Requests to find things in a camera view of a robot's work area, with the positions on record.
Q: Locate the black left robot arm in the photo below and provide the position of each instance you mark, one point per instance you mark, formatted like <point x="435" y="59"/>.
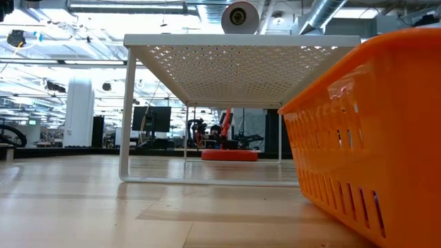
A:
<point x="4" y="8"/>

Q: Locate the red desk lamp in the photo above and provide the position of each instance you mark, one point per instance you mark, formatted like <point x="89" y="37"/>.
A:
<point x="229" y="155"/>

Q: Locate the black background monitor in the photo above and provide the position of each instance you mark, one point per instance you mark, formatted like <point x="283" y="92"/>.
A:
<point x="162" y="118"/>

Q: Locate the white perforated metal shelf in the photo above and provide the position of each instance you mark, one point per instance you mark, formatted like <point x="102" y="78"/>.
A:
<point x="241" y="40"/>

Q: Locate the white room column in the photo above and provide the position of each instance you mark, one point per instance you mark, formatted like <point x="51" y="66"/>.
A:
<point x="79" y="113"/>

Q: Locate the orange plastic basket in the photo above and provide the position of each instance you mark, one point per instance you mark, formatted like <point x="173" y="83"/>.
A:
<point x="379" y="120"/>

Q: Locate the silver ceiling duct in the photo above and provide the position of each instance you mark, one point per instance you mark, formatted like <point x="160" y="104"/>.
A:
<point x="322" y="13"/>

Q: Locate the black ceiling camera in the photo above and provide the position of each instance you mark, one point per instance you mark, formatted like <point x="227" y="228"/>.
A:
<point x="16" y="38"/>

